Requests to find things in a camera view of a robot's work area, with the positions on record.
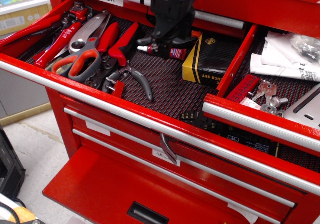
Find small open red drawer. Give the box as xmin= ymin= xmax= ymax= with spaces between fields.
xmin=203 ymin=25 xmax=320 ymax=156

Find black crimper die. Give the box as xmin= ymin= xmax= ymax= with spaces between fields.
xmin=179 ymin=110 xmax=220 ymax=134

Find red handled crimping pliers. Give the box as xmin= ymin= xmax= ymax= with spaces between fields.
xmin=85 ymin=22 xmax=142 ymax=93

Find black clamp tool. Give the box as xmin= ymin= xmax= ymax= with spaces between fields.
xmin=136 ymin=30 xmax=202 ymax=49

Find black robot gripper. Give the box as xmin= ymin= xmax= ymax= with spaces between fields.
xmin=150 ymin=0 xmax=195 ymax=59

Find red threadlocker glue tube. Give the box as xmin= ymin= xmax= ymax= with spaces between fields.
xmin=138 ymin=45 xmax=188 ymax=61

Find black yellow wrench set box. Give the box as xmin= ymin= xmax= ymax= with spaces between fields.
xmin=182 ymin=33 xmax=242 ymax=88

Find black labelled box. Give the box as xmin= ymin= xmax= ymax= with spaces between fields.
xmin=219 ymin=127 xmax=279 ymax=156

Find open red bottom panel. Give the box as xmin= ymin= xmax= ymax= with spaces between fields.
xmin=43 ymin=146 xmax=248 ymax=224

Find silver hex bolt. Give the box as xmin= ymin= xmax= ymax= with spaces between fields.
xmin=270 ymin=96 xmax=289 ymax=107

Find clear bag of screws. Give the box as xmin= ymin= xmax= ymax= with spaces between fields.
xmin=290 ymin=34 xmax=320 ymax=63

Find white adhesives label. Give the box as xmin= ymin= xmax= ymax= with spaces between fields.
xmin=152 ymin=149 xmax=181 ymax=167

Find white folded paper sheets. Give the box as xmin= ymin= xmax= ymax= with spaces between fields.
xmin=250 ymin=31 xmax=320 ymax=82

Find red hex key holder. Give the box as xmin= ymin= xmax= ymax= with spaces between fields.
xmin=226 ymin=74 xmax=260 ymax=103

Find silver key bunch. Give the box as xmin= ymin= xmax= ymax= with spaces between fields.
xmin=252 ymin=81 xmax=277 ymax=103

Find black case on floor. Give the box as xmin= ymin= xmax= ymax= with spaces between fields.
xmin=0 ymin=126 xmax=26 ymax=199

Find grey handled small cutters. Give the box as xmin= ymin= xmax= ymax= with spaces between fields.
xmin=101 ymin=62 xmax=154 ymax=101

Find red grey handled scissors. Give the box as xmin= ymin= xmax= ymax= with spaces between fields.
xmin=51 ymin=10 xmax=112 ymax=83

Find red tool chest cabinet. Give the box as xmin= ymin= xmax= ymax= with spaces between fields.
xmin=0 ymin=0 xmax=320 ymax=224

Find silver hook tool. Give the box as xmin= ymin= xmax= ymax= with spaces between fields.
xmin=160 ymin=133 xmax=178 ymax=165

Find silver metal plate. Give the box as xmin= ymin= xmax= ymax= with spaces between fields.
xmin=283 ymin=84 xmax=320 ymax=129

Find large open red drawer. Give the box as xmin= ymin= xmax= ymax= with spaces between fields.
xmin=0 ymin=0 xmax=320 ymax=202

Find red handled wire stripper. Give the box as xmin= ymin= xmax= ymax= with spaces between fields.
xmin=33 ymin=1 xmax=93 ymax=69

